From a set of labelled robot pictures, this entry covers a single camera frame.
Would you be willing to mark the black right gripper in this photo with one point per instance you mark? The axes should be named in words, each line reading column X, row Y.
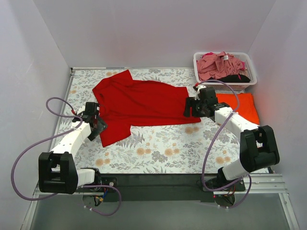
column 194, row 108

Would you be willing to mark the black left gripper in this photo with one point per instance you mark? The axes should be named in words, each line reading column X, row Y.
column 98, row 129

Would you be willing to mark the red t shirt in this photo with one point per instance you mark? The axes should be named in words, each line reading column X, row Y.
column 125, row 102

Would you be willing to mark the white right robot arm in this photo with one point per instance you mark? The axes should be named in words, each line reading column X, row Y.
column 257, row 144

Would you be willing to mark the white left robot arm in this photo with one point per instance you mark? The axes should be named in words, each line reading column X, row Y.
column 57, row 170

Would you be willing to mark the pink garments in basket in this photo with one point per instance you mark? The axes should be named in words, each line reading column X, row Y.
column 218, row 65

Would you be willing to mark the black garment in basket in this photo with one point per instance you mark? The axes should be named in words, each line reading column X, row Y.
column 236, row 78

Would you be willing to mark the folded orange t shirt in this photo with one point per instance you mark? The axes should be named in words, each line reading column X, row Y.
column 246, row 109

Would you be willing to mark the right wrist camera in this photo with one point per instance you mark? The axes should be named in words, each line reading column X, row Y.
column 198, row 88

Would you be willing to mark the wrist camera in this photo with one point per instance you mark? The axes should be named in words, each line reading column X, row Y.
column 78, row 112
column 198, row 88

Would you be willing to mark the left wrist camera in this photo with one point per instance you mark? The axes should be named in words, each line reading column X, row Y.
column 78, row 112

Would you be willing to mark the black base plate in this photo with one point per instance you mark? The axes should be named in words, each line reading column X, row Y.
column 168, row 187

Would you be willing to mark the aluminium frame rail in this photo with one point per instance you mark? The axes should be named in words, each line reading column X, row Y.
column 264, row 205

